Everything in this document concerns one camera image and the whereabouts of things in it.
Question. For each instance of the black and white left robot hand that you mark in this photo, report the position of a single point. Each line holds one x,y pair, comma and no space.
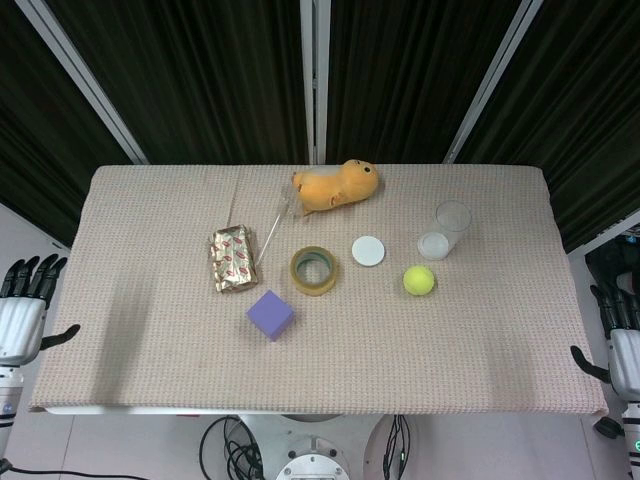
20,325

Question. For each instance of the white round lid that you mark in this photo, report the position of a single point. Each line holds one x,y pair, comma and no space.
369,250

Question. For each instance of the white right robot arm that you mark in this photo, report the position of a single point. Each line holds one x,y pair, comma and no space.
631,440

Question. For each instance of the purple foam cube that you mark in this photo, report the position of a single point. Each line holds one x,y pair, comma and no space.
270,315

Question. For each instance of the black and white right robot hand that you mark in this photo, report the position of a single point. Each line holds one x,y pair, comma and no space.
626,360

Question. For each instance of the yellow packing tape roll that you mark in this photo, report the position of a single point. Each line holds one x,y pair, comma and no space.
300,280

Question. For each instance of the clear plastic rod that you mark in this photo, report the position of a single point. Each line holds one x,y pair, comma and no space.
272,232

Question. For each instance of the pink checked tablecloth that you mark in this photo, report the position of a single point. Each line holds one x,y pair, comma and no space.
150,350

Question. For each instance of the clear plastic cylinder container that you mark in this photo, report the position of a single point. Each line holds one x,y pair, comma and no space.
445,235

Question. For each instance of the orange plush animal toy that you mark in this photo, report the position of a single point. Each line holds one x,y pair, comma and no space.
335,190

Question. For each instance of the yellow tennis ball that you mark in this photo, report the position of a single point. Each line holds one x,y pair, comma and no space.
419,280

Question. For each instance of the white robot torso base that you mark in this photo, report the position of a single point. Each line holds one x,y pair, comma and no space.
312,455

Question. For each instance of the gold foil snack pack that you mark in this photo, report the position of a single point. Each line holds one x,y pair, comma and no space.
235,260

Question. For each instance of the black curtain panel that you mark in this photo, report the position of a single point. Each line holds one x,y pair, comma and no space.
410,75
200,75
580,100
30,125

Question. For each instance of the dark background equipment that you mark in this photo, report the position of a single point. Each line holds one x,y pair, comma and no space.
615,260

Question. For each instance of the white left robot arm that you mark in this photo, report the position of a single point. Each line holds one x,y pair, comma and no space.
9,400

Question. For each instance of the grey metal frame post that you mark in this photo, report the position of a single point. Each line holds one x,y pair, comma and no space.
85,75
314,75
487,80

